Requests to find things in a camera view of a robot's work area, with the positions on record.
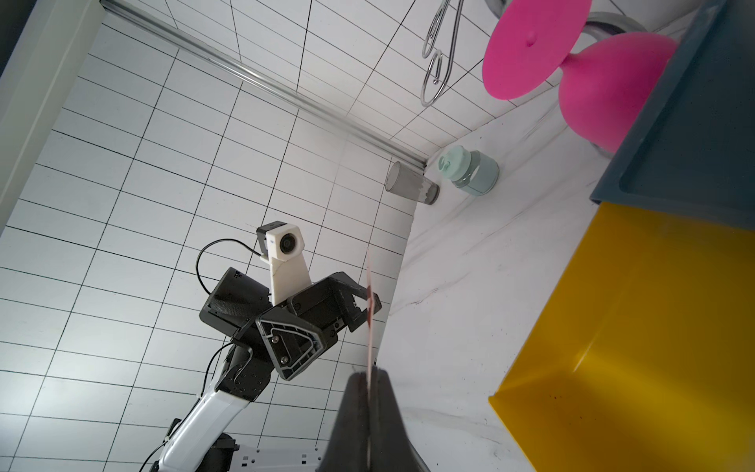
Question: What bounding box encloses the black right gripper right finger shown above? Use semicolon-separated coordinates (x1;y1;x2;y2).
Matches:
370;367;430;472

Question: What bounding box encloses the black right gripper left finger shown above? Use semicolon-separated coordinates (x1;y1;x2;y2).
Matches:
318;372;370;472

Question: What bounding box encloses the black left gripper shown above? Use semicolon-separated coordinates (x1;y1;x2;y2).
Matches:
200;269;383;381

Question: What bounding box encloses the red postcard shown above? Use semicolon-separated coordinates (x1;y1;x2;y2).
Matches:
365;249;376;395

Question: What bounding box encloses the yellow top drawer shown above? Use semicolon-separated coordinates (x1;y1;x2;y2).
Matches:
490;203;754;471

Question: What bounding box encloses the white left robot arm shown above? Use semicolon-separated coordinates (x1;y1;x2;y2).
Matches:
143;267;383;471

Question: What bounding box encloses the teal drawer cabinet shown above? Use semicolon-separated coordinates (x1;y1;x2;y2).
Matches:
591;0;754;230

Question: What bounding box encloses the mint green jar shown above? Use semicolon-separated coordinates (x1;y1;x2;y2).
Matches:
438;146;499;197

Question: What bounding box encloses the chrome cup holder stand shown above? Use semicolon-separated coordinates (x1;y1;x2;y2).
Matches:
420;0;650;108

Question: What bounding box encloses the pink silicone goblet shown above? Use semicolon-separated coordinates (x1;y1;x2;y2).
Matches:
483;0;678;153

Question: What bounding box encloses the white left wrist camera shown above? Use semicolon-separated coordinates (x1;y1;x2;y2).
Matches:
257;221;312;306

